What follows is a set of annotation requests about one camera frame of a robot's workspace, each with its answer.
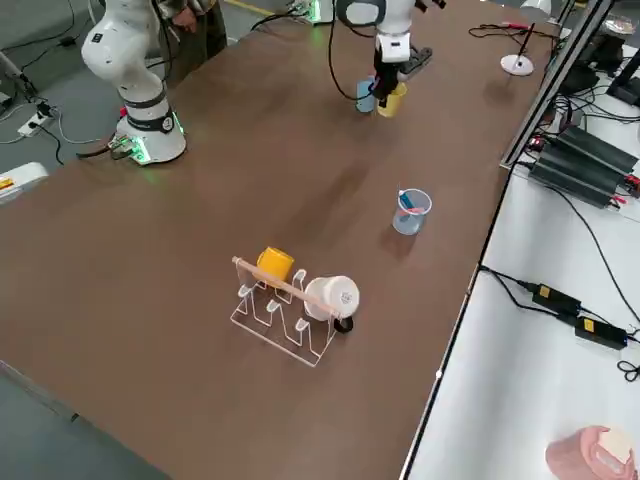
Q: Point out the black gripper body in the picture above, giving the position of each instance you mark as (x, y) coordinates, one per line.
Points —
(431, 4)
(390, 69)

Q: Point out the yellow plastic cup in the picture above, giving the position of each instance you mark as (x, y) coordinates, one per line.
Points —
(395, 102)

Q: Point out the light blue plastic cup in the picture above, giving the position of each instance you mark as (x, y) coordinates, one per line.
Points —
(364, 100)

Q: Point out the clear acrylic cup rack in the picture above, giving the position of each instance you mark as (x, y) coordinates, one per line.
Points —
(301, 326)

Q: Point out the pink marker pen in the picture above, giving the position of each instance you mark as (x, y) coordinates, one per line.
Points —
(515, 23)

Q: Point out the white desk lamp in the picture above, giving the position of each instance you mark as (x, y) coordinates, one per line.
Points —
(517, 66)

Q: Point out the small blue stick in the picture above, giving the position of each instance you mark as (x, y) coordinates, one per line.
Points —
(407, 201)

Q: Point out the small pink stick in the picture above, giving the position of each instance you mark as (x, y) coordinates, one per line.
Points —
(416, 212)

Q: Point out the clear plastic measuring beaker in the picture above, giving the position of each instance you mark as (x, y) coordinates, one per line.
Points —
(406, 226)

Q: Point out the small red lit device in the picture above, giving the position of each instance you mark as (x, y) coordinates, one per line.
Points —
(536, 144)

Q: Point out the person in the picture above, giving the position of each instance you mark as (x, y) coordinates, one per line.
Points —
(205, 45)

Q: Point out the black ribbed power supply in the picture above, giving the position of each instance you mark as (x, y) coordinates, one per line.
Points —
(595, 145)
(575, 175)

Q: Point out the orange yellow mug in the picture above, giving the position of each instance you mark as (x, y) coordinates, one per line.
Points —
(277, 262)

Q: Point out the black stand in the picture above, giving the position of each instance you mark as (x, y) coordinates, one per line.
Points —
(625, 85)

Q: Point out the white mug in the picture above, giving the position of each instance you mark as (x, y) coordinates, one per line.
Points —
(332, 295)

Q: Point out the wooden rod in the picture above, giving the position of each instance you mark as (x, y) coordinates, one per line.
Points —
(280, 284)

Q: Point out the black power adapter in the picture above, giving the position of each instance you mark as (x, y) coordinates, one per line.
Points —
(555, 298)
(600, 334)

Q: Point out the white power strip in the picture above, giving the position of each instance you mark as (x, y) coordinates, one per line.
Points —
(34, 125)

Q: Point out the white box with yellow label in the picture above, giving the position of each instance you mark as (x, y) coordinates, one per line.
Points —
(25, 175)

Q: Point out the pink roll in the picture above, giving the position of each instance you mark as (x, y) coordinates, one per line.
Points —
(570, 455)

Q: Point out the aluminium frame rail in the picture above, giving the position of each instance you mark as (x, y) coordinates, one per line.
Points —
(542, 100)

